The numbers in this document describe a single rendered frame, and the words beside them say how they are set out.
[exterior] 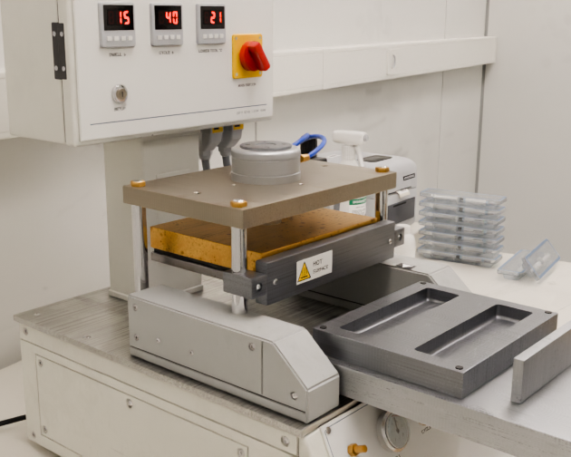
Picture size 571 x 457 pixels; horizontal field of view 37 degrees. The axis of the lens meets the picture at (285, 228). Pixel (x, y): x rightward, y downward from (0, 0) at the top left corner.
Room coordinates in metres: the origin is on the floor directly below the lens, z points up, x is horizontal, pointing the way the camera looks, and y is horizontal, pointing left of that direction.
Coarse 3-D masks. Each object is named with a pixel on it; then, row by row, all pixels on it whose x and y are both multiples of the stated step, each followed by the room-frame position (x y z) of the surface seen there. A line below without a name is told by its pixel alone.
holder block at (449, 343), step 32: (416, 288) 0.90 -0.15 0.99; (448, 288) 0.90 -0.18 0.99; (352, 320) 0.80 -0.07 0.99; (384, 320) 0.84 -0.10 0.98; (416, 320) 0.80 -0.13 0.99; (448, 320) 0.80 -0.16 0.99; (480, 320) 0.83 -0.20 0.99; (512, 320) 0.84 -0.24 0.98; (544, 320) 0.80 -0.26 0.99; (352, 352) 0.75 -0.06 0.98; (384, 352) 0.73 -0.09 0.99; (416, 352) 0.72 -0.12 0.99; (448, 352) 0.76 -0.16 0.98; (480, 352) 0.72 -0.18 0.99; (512, 352) 0.75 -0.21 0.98; (448, 384) 0.68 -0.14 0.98; (480, 384) 0.70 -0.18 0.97
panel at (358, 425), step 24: (360, 408) 0.76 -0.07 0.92; (336, 432) 0.72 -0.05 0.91; (360, 432) 0.74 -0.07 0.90; (432, 432) 0.81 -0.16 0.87; (336, 456) 0.71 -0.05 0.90; (360, 456) 0.73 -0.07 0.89; (384, 456) 0.75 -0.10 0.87; (408, 456) 0.77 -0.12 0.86; (432, 456) 0.80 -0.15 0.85; (456, 456) 0.82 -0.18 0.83; (480, 456) 0.85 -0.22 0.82; (504, 456) 0.88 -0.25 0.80
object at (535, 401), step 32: (544, 352) 0.70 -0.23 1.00; (352, 384) 0.74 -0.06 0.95; (384, 384) 0.71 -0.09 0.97; (416, 384) 0.70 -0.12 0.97; (512, 384) 0.67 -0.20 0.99; (544, 384) 0.70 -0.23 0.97; (416, 416) 0.69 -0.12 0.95; (448, 416) 0.67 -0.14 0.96; (480, 416) 0.65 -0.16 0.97; (512, 416) 0.64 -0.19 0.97; (544, 416) 0.64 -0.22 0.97; (512, 448) 0.63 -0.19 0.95; (544, 448) 0.62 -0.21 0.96
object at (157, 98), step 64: (0, 0) 0.99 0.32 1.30; (64, 0) 0.91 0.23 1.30; (128, 0) 0.97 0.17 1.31; (192, 0) 1.04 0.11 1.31; (256, 0) 1.13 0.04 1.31; (64, 64) 0.92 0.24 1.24; (128, 64) 0.97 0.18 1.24; (192, 64) 1.04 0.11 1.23; (256, 64) 1.11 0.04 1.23; (64, 128) 0.93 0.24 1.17; (128, 128) 0.96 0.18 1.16; (192, 128) 1.05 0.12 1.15; (128, 256) 1.04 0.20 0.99
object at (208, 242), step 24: (312, 216) 0.98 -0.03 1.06; (336, 216) 0.98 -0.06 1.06; (360, 216) 0.98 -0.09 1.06; (168, 240) 0.91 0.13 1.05; (192, 240) 0.88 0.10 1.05; (216, 240) 0.87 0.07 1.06; (264, 240) 0.87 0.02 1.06; (288, 240) 0.87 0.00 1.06; (312, 240) 0.88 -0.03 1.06; (168, 264) 0.91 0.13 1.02; (192, 264) 0.89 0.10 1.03; (216, 264) 0.86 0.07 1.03
